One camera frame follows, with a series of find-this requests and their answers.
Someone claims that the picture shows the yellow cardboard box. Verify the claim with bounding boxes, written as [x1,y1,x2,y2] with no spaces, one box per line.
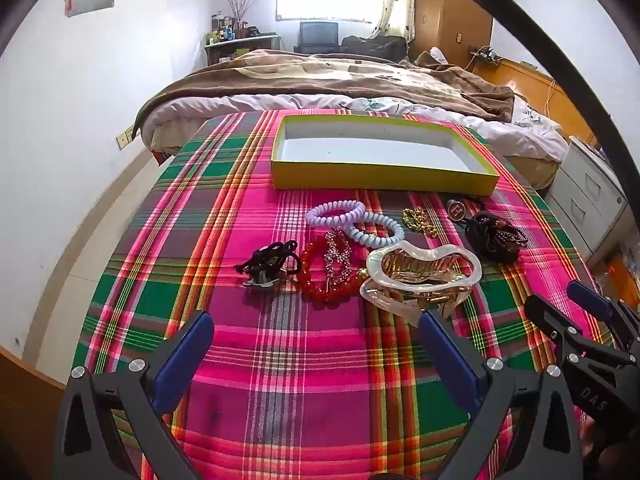
[270,114,501,196]

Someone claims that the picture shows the red bead bracelet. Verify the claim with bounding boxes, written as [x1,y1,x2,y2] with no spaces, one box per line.
[298,237,371,306]

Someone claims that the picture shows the row of bottles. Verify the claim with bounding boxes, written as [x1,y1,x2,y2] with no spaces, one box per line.
[205,12,261,43]

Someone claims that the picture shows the white drawer cabinet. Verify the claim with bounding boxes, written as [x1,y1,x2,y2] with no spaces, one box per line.
[542,135,636,266]

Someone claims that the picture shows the thick black cable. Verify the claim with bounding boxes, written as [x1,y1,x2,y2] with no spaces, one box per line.
[415,0,615,161]

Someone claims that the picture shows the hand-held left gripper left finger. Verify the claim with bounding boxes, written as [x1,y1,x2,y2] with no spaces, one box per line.
[56,310,216,480]

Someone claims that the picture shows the dark beaded hair tie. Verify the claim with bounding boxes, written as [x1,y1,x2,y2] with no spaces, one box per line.
[477,211,530,261]

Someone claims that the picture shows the black hair tie round button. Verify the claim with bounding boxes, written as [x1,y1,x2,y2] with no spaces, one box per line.
[446,195,493,223]

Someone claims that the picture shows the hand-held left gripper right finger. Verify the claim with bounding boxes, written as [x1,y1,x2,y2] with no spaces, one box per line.
[419,308,586,480]

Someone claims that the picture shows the orange wooden headboard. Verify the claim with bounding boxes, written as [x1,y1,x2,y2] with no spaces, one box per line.
[470,57,598,146]

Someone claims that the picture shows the light blue spiral hair tie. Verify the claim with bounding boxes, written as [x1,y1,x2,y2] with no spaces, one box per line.
[345,211,405,248]

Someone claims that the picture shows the dark bag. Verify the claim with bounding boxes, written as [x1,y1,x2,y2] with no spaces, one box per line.
[341,35,408,62]

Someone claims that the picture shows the rhinestone hair clip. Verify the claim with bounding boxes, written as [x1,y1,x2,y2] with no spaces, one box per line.
[322,228,353,286]

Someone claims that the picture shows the brown wooden furniture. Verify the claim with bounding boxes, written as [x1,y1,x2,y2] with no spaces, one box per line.
[0,347,68,480]

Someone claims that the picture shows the black hair ties with clip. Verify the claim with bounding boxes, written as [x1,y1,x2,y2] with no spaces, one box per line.
[235,241,300,288]

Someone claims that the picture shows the window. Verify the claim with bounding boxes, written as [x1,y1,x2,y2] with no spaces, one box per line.
[275,0,373,23]

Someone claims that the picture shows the purple spiral hair tie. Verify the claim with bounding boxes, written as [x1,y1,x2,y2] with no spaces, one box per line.
[306,201,367,232]

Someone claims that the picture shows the vase of dry branches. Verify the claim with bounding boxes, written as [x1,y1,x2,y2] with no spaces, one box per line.
[224,0,268,31]

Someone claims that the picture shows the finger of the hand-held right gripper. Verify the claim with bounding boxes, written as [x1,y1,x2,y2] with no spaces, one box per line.
[567,280,640,342]
[524,294,584,357]

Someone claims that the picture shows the gold chain bracelet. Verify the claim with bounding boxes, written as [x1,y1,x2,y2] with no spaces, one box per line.
[401,207,443,238]

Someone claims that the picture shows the desk with shelf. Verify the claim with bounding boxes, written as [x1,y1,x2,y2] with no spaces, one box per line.
[202,34,283,66]

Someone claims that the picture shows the wooden wardrobe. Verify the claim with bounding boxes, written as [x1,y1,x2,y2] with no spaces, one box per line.
[407,0,496,63]

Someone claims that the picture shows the pink green plaid tablecloth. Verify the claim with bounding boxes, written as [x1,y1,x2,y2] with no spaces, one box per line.
[70,109,621,480]

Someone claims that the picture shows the translucent gold hair claw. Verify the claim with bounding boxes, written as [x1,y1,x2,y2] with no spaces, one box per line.
[360,242,483,326]

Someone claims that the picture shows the black office chair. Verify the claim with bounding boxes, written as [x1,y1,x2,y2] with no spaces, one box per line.
[294,21,341,55]

